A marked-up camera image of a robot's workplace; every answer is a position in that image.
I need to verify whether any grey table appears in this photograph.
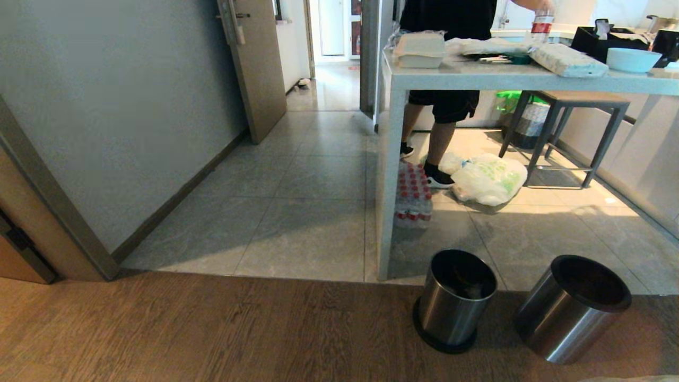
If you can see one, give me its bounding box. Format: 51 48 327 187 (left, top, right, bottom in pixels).
377 47 679 281

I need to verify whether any white plastic bag on table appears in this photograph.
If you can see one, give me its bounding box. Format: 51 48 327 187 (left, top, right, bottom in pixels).
445 37 534 57

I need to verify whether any white takeaway box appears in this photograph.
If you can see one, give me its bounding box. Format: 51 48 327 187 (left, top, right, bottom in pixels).
393 31 446 69

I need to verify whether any wooden door frame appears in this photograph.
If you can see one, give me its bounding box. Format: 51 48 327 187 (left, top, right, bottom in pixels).
0 95 120 285

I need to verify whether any person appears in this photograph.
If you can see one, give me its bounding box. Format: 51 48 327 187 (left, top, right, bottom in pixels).
399 0 556 189

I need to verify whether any black storage box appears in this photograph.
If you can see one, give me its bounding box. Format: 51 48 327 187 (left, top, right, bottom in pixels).
571 19 650 64

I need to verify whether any plastic drink bottle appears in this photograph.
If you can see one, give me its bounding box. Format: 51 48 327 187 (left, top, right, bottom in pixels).
531 9 555 44

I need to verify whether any pack of wet wipes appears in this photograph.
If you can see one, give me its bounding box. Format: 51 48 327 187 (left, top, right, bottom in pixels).
529 43 610 78

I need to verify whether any silver door handle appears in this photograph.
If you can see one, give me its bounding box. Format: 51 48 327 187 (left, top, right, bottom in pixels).
216 0 250 46

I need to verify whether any grey metal stool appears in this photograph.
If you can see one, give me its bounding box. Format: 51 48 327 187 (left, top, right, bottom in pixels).
499 91 631 189

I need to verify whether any bin with green bag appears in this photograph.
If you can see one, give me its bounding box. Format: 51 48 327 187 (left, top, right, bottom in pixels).
496 90 551 150

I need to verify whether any brown wooden door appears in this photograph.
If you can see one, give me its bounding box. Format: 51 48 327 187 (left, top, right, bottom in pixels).
216 0 288 145

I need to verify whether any pack of water bottles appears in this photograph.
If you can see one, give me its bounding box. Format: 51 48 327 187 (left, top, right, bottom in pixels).
394 161 433 230

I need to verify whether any light blue bowl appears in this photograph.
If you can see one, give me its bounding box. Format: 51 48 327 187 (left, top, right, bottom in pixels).
606 48 663 74

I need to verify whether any steel bin with black liner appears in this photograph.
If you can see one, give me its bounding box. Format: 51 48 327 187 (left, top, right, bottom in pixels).
515 255 632 365
413 249 498 354

